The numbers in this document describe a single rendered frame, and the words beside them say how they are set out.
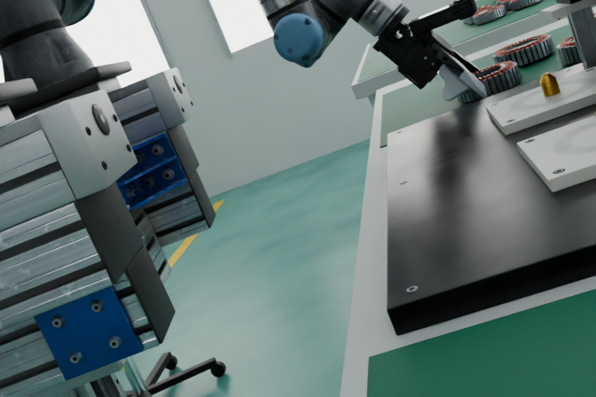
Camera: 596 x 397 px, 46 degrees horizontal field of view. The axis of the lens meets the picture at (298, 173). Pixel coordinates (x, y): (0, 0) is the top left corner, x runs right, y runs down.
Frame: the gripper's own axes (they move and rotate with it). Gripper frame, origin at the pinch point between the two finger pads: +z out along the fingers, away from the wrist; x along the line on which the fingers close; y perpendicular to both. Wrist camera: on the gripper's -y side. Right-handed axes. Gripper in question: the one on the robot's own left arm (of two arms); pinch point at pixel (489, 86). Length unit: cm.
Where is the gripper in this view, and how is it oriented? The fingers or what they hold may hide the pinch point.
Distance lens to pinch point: 126.1
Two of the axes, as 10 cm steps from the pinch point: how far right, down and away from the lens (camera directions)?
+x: -2.5, 2.9, -9.2
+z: 7.7, 6.4, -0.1
